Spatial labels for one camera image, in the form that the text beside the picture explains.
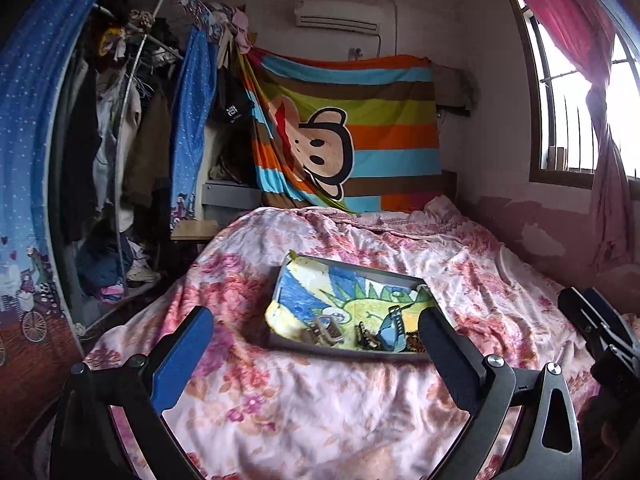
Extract pink window curtain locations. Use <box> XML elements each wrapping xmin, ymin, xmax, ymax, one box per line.
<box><xmin>495</xmin><ymin>0</ymin><xmax>638</xmax><ymax>276</ymax></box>

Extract grey tray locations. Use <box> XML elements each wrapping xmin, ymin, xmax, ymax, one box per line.
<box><xmin>267</xmin><ymin>250</ymin><xmax>441</xmax><ymax>361</ymax></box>

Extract striped monkey blanket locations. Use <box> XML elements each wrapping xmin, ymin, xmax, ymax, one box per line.
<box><xmin>237</xmin><ymin>47</ymin><xmax>443</xmax><ymax>216</ymax></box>

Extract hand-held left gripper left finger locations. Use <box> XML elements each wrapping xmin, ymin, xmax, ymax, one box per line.
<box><xmin>50</xmin><ymin>305</ymin><xmax>216</xmax><ymax>480</ymax></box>

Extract wooden board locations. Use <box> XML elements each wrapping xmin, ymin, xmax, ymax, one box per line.
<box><xmin>170</xmin><ymin>220</ymin><xmax>221</xmax><ymax>242</ymax></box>

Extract dark wall shelf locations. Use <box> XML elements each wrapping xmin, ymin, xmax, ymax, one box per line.
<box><xmin>432</xmin><ymin>60</ymin><xmax>476</xmax><ymax>117</ymax></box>

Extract white air conditioner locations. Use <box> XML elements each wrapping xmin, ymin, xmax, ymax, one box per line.
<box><xmin>294</xmin><ymin>0</ymin><xmax>378</xmax><ymax>31</ymax></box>

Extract pink floral bed cover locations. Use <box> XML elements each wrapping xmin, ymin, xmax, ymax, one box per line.
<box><xmin>82</xmin><ymin>195</ymin><xmax>640</xmax><ymax>480</ymax></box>

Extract grey shelf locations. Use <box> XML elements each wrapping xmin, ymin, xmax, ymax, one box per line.
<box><xmin>201</xmin><ymin>182</ymin><xmax>261</xmax><ymax>209</ymax></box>

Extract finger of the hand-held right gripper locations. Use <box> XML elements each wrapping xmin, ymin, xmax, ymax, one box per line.
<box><xmin>557</xmin><ymin>287</ymin><xmax>640</xmax><ymax>357</ymax></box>
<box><xmin>585</xmin><ymin>287</ymin><xmax>640</xmax><ymax>341</ymax></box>

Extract bundle of clothes on rail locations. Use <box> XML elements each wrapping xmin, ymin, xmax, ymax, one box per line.
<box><xmin>205</xmin><ymin>2</ymin><xmax>257</xmax><ymax>56</ymax></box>

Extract painted dinosaur paper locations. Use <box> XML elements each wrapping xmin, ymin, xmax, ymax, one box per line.
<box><xmin>265</xmin><ymin>251</ymin><xmax>436</xmax><ymax>353</ymax></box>

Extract pile of clothes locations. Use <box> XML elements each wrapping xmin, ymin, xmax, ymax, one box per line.
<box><xmin>75</xmin><ymin>230</ymin><xmax>163</xmax><ymax>303</ymax></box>

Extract hanging clothes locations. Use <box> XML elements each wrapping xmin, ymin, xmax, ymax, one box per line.
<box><xmin>60</xmin><ymin>7</ymin><xmax>176</xmax><ymax>241</ymax></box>

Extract beige hair claw clip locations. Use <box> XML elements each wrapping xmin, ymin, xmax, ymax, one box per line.
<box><xmin>300</xmin><ymin>316</ymin><xmax>345</xmax><ymax>347</ymax></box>

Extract black bag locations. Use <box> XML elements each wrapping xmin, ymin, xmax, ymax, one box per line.
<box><xmin>212</xmin><ymin>60</ymin><xmax>257</xmax><ymax>123</ymax></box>

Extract barred window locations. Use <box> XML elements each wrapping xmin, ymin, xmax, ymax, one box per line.
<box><xmin>505</xmin><ymin>0</ymin><xmax>640</xmax><ymax>188</ymax></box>

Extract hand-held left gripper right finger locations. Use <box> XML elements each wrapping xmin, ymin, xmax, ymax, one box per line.
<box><xmin>417</xmin><ymin>307</ymin><xmax>583</xmax><ymax>480</ymax></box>

